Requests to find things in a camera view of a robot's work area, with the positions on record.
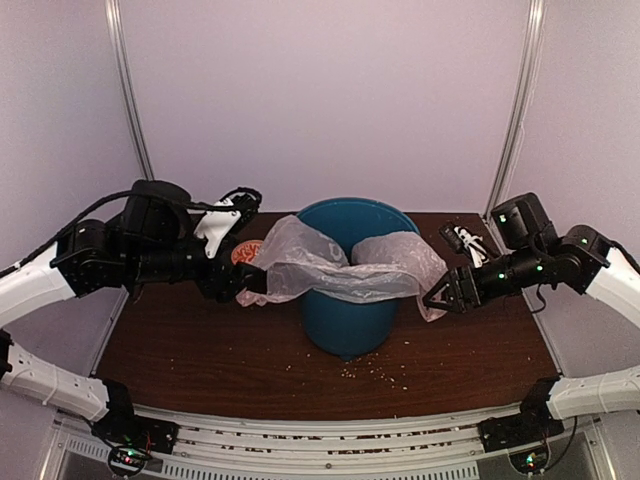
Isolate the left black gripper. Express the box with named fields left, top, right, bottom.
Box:
left=126, top=219, right=263, bottom=303

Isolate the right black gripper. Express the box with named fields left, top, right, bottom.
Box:
left=423, top=242, right=547, bottom=314

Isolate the pink plastic trash bag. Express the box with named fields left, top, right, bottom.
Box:
left=236, top=215, right=447, bottom=322

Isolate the blue plastic trash bin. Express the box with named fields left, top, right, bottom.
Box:
left=297, top=197, right=419, bottom=361

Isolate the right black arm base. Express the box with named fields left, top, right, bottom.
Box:
left=478, top=376, right=565, bottom=476

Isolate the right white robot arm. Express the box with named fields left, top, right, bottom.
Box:
left=422, top=192, right=639, bottom=442

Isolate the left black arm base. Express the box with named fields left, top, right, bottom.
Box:
left=87, top=380, right=179, bottom=479

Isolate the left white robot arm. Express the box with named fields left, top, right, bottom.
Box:
left=1, top=180, right=266, bottom=444

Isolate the red patterned white bowl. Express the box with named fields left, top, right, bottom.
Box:
left=230, top=240, right=263, bottom=265

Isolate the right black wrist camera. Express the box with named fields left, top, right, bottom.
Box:
left=438, top=223, right=498, bottom=268

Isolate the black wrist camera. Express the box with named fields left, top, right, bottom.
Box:
left=188, top=187, right=263, bottom=260
left=438, top=223, right=498, bottom=268

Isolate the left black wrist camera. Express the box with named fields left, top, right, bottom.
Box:
left=188, top=187, right=263, bottom=260

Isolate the aluminium front rail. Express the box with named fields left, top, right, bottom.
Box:
left=49, top=394, right=604, bottom=480

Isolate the right aluminium frame post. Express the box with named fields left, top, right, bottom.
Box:
left=483, top=0, right=547, bottom=221

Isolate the aluminium frame post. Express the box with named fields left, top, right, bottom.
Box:
left=104, top=0, right=155, bottom=180
left=483, top=0, right=547, bottom=221

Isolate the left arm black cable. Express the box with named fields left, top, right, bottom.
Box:
left=0, top=187, right=261, bottom=276

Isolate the left aluminium frame post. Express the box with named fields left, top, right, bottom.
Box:
left=104, top=0, right=155, bottom=180

